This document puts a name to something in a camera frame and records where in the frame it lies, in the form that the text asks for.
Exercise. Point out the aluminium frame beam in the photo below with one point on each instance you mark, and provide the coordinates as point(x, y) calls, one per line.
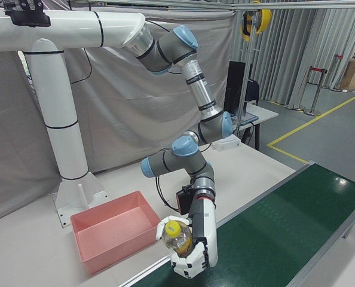
point(165, 3)

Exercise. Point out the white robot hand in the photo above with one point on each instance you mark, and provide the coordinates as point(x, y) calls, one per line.
point(206, 233)

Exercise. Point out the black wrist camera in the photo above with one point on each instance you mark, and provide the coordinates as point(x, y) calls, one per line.
point(183, 200)

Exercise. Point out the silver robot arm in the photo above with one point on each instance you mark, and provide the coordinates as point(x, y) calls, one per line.
point(203, 92)

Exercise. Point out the black head camera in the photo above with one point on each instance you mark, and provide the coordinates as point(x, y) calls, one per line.
point(28, 15)

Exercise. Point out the cardboard box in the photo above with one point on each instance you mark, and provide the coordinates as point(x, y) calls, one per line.
point(350, 74)

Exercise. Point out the white side table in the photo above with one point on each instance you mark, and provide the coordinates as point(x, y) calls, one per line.
point(264, 113)

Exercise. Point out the green conveyor belt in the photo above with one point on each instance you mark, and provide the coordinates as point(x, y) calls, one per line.
point(285, 233)

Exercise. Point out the dark office chair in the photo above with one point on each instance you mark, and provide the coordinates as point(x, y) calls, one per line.
point(253, 91)

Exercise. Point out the white flat box device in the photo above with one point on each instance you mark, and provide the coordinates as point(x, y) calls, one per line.
point(226, 143)

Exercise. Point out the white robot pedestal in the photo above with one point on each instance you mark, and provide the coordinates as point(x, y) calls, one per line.
point(61, 104)

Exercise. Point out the orange drink bottle yellow cap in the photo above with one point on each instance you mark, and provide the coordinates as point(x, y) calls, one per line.
point(177, 239)

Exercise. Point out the grey backdrop curtain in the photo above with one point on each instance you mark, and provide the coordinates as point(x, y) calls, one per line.
point(120, 104)

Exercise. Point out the metal queue stanchion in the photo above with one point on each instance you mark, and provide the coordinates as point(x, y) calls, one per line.
point(336, 74)
point(315, 89)

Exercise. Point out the aluminium hat pole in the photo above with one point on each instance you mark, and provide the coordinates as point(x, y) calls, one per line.
point(245, 74)

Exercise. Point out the pink plastic basket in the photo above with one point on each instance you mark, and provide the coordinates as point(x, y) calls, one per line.
point(111, 230)

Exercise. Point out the black monitor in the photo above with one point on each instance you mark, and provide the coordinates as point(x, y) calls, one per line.
point(234, 89)

